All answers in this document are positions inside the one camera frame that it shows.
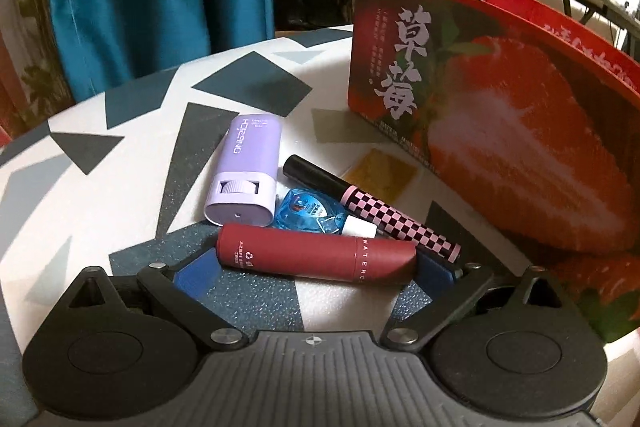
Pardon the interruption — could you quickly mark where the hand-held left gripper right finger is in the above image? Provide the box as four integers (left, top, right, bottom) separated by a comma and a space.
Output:
380, 252, 566, 354

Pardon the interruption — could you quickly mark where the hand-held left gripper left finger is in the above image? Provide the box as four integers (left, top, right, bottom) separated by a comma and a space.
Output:
65, 251, 249, 353

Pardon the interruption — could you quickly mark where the black pink checkered mascara tube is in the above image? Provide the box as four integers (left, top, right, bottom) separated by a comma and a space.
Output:
282, 154, 462, 264

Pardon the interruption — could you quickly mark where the dark red lipstick tube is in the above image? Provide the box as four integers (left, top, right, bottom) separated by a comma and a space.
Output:
217, 222, 419, 286

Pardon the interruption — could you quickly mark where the purple stick container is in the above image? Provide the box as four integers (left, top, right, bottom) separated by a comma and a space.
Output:
204, 112, 284, 228

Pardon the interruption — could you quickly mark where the small blue translucent bottle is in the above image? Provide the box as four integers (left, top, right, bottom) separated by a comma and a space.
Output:
273, 187, 377, 238

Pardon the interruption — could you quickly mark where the red strawberry print cardboard box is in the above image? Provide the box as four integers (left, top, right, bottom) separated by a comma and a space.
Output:
347, 0, 640, 344

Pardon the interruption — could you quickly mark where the black bag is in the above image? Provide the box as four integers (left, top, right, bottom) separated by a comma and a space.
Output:
273, 0, 356, 31

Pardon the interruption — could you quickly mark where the printed room scene backdrop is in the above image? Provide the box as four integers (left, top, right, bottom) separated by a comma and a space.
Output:
0, 0, 77, 138

